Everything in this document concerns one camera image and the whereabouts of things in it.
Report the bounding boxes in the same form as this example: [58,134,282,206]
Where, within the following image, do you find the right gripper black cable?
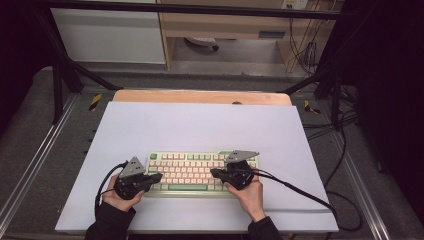
[252,168,364,233]

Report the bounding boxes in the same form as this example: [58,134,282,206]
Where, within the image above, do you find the person's right hand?
[223,175,268,223]

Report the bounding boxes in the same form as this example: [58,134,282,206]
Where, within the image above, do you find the green and cream mechanical keyboard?
[143,149,260,199]

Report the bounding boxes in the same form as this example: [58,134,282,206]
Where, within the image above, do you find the light wooden desk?
[156,0,345,73]

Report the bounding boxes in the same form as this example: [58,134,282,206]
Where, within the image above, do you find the white wall power outlet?
[281,0,310,11]

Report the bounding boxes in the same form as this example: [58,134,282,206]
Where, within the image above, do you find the black floor cables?
[301,84,360,188]

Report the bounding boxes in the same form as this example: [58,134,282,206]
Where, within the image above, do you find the dark curtain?
[343,0,424,218]
[0,0,54,134]

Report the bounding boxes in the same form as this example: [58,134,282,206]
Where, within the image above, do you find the black metal frame crossbar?
[33,1,346,20]

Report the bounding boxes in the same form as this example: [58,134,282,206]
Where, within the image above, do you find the silver metal floor rail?
[333,133,392,240]
[0,94,80,228]

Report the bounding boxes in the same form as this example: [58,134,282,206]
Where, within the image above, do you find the white chair base with caster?
[183,36,221,52]

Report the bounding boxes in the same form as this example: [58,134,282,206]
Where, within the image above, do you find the black metal frame stand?
[281,56,346,132]
[33,9,125,125]

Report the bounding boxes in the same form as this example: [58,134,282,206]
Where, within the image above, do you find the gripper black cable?
[94,160,130,218]
[252,168,364,233]

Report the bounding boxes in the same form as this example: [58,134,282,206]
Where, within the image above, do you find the hanging black cable bundle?
[288,14,330,76]

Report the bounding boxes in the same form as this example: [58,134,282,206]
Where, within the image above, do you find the white cabinet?
[50,0,167,65]

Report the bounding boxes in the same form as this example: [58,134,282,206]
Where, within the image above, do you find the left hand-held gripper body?
[113,156,155,201]

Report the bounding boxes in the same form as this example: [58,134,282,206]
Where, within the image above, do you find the yellow and black tape strip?
[303,99,322,115]
[88,93,103,112]

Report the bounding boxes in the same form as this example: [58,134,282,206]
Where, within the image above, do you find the person's left hand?
[101,174,145,213]

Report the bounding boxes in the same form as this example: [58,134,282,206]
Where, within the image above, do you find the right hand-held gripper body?
[224,150,261,191]

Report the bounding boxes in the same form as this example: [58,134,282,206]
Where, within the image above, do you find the wooden table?
[112,89,294,107]

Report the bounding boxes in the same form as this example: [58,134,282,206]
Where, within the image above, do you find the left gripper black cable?
[94,160,130,218]

